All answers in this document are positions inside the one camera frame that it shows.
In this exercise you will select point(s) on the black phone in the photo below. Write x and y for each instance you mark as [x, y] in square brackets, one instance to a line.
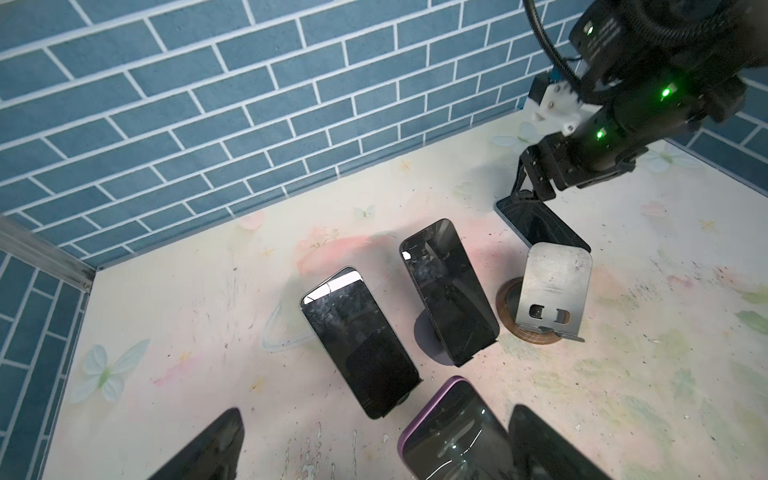
[450, 290]
[534, 222]
[361, 342]

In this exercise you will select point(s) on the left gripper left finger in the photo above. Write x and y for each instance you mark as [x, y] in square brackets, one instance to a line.
[213, 454]

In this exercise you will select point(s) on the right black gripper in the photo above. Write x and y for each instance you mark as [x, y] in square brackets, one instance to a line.
[606, 146]

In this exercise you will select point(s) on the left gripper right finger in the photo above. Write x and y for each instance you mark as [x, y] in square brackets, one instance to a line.
[540, 452]

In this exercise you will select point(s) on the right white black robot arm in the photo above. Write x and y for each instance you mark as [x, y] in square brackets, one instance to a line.
[655, 69]

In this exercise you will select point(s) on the purple-edged phone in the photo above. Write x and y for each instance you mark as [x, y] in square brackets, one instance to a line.
[457, 436]

